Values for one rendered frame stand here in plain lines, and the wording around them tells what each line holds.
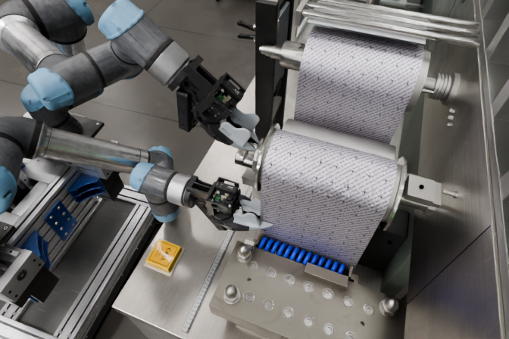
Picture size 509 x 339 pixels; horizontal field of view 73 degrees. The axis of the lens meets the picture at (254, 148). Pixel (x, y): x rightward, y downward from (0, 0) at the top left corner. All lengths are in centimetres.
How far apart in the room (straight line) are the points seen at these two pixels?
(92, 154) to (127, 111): 190
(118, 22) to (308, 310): 67
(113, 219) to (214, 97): 144
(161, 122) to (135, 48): 204
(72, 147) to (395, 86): 75
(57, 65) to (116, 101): 225
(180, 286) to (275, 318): 29
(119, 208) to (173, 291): 109
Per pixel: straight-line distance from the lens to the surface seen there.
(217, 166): 115
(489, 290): 47
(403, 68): 76
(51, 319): 187
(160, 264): 98
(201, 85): 63
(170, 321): 95
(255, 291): 81
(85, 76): 70
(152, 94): 293
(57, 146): 94
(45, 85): 70
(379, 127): 83
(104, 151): 96
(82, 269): 190
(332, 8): 80
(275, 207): 74
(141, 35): 64
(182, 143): 248
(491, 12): 86
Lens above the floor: 180
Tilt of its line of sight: 49 degrees down
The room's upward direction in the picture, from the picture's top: straight up
